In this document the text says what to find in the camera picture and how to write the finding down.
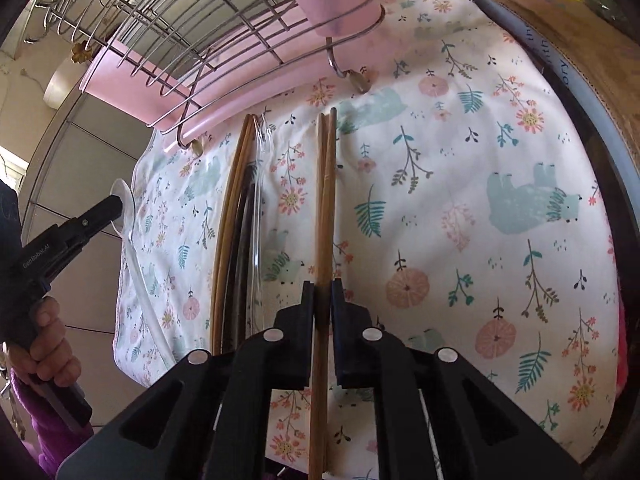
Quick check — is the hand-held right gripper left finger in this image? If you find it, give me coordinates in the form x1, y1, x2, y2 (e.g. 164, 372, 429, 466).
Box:
102, 280, 316, 480

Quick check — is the person's left forearm purple sleeve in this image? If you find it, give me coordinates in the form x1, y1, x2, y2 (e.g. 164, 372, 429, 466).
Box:
10, 374, 95, 478

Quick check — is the white plastic spoon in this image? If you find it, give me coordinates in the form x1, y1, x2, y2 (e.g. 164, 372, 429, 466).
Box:
109, 179, 177, 367

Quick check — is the person's left hand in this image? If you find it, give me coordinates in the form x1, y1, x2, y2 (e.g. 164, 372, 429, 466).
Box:
22, 294, 82, 387

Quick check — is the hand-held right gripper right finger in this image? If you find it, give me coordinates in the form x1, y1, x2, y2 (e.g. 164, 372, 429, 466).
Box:
330, 280, 583, 480

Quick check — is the pink plastic drip tray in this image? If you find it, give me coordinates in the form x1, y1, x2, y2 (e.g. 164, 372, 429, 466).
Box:
80, 0, 387, 150

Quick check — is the light bamboo chopstick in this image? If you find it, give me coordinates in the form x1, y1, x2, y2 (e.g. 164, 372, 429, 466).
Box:
320, 106, 339, 476
308, 112, 327, 478

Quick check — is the brown wooden chopstick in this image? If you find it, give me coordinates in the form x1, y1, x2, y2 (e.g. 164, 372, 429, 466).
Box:
215, 115, 259, 357
209, 114, 251, 357

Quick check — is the floral bear print cloth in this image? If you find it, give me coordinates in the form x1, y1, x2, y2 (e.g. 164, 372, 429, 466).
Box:
112, 0, 622, 480

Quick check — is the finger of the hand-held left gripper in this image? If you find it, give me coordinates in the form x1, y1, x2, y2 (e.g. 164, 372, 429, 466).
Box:
52, 195, 125, 261

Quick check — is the white round container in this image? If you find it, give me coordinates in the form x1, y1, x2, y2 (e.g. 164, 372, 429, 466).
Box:
42, 56, 97, 112

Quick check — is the cardboard box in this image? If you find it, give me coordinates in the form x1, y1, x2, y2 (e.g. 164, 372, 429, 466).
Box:
425, 0, 640, 128

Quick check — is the pink cloth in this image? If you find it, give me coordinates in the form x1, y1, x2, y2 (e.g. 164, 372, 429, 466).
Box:
612, 305, 632, 401

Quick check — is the metal wire dish rack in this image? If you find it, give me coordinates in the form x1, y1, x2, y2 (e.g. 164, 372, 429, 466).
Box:
25, 0, 387, 155

